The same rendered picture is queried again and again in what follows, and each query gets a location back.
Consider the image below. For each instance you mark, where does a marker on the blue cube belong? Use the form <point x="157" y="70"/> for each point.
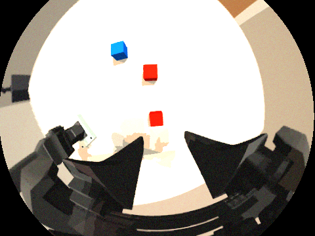
<point x="118" y="50"/>

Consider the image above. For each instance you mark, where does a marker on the red cube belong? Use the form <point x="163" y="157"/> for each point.
<point x="150" y="72"/>
<point x="156" y="118"/>

